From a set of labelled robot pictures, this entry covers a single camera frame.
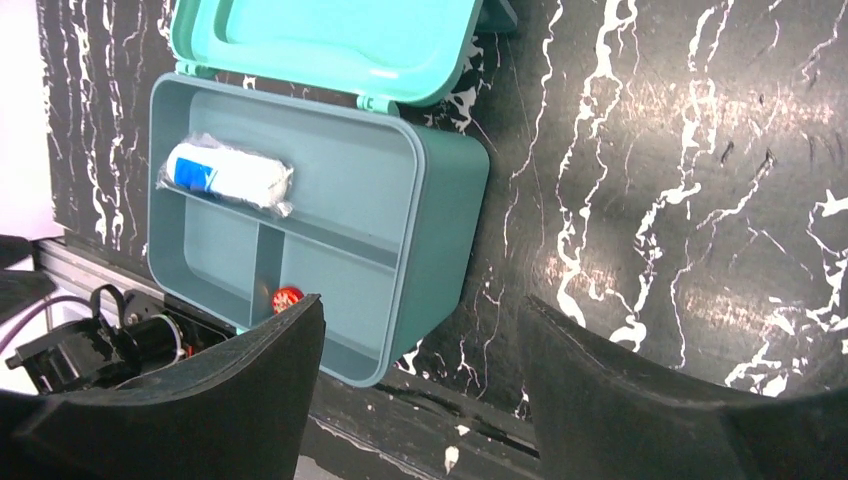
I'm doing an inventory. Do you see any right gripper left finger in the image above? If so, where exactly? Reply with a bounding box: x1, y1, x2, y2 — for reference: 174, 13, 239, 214
13, 294, 325, 479

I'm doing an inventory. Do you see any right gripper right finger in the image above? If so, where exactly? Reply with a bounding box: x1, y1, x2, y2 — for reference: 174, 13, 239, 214
519, 296, 847, 479

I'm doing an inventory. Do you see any small copper ring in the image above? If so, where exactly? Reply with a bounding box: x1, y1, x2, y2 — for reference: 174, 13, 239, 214
272, 286, 306, 315

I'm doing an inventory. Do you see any white ointment tube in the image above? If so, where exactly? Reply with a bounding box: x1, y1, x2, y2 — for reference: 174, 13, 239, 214
156, 132, 294, 218

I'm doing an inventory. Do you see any teal medicine box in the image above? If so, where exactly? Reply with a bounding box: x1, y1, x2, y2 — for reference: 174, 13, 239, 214
168, 1, 517, 365

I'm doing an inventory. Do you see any teal insert tray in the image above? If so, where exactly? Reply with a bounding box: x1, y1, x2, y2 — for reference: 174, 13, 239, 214
147, 74, 416, 387

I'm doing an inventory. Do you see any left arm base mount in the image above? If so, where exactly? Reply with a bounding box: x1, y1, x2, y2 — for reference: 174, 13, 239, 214
1, 285, 234, 395

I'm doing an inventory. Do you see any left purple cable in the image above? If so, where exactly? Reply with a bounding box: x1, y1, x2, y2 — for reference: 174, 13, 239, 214
0, 294, 94, 356

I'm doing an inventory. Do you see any aluminium frame rail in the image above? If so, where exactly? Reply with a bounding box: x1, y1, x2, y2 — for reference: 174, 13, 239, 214
35, 239, 165, 301

